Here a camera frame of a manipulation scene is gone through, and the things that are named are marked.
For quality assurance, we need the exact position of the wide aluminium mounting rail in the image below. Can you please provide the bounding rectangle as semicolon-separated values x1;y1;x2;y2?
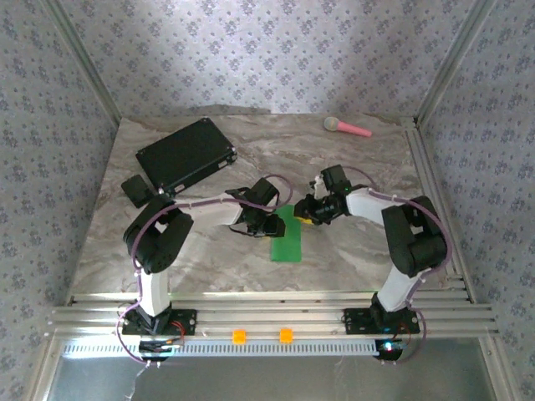
48;291;501;340

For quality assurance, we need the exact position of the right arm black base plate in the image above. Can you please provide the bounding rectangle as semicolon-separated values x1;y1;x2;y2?
343;307;420;336

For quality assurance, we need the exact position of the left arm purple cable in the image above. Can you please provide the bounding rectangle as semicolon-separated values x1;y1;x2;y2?
115;174;293;365

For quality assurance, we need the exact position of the black flat case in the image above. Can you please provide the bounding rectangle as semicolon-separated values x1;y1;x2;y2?
135;117;238;200

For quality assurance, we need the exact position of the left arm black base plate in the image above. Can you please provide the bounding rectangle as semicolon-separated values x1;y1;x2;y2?
121;308;198;337

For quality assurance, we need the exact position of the grey metal sheet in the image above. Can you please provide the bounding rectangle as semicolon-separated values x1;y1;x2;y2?
52;354;498;401

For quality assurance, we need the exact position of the aluminium frame leg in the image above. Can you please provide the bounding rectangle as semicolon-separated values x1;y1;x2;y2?
478;336;518;401
23;333;64;401

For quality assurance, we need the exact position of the pink toy microphone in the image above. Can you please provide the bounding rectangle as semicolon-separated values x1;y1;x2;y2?
324;116;373;139

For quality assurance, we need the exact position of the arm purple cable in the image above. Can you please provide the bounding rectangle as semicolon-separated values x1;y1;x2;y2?
115;174;293;365
344;165;451;365

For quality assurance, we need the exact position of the small black square box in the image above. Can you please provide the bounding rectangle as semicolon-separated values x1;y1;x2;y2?
120;175;155;209

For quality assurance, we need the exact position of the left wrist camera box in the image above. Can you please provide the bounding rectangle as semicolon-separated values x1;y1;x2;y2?
249;176;280;211

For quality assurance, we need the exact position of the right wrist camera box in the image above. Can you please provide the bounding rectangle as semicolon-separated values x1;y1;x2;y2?
308;164;351;202

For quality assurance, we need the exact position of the grey slotted cable duct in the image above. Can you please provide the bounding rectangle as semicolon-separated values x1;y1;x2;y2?
62;338;388;358

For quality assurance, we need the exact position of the green cloth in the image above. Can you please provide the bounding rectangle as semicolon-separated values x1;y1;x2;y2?
269;204;303;263

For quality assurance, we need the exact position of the aluminium side rail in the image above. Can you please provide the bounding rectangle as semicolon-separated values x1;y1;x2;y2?
400;118;477;304

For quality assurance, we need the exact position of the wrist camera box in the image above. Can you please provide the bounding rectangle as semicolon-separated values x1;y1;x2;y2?
308;164;351;202
249;176;280;211

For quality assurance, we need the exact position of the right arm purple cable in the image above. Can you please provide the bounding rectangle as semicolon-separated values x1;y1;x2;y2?
344;165;451;365

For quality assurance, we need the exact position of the aluminium frame post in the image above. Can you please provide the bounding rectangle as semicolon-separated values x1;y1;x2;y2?
415;0;499;126
44;0;123;129

